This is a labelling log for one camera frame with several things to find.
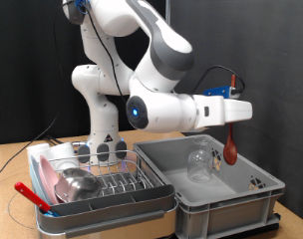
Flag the dark grey backdrop panel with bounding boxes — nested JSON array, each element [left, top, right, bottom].
[[169, 0, 303, 225]]

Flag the blue handled utensil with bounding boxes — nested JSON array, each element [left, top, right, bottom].
[[43, 209, 62, 219]]

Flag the dark oval rack clip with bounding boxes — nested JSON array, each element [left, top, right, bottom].
[[77, 143, 92, 164]]

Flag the grey cutlery holder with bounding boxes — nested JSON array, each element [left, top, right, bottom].
[[36, 184, 176, 228]]

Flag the white box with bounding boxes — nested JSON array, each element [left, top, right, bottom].
[[41, 141, 80, 172]]

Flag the black cables on table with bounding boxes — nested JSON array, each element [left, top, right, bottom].
[[43, 134, 65, 147]]

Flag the aluminium frame post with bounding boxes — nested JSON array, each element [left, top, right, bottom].
[[163, 0, 172, 25]]

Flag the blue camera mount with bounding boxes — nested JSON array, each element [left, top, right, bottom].
[[202, 85, 233, 100]]

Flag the stainless steel pot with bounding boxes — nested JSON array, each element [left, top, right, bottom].
[[54, 167, 103, 203]]

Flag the light blue plastic plate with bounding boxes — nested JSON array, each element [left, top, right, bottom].
[[29, 154, 48, 203]]

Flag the clear wine glass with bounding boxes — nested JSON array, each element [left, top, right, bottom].
[[186, 136, 214, 183]]

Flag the black camera cable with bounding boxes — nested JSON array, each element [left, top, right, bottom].
[[80, 0, 246, 104]]

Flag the black backdrop curtain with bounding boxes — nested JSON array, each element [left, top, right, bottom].
[[0, 0, 167, 145]]

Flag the steel wire dish rack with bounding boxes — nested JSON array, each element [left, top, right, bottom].
[[34, 149, 179, 239]]

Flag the grey plastic crate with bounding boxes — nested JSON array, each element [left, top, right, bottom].
[[133, 133, 286, 239]]

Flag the long hanging black cable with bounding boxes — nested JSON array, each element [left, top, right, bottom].
[[0, 0, 76, 180]]

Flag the brown wooden stick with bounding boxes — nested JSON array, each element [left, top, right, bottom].
[[222, 74, 239, 166]]

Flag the pink plastic plate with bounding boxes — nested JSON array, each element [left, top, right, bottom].
[[37, 154, 62, 205]]

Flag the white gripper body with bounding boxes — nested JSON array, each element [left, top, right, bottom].
[[224, 98, 254, 123]]

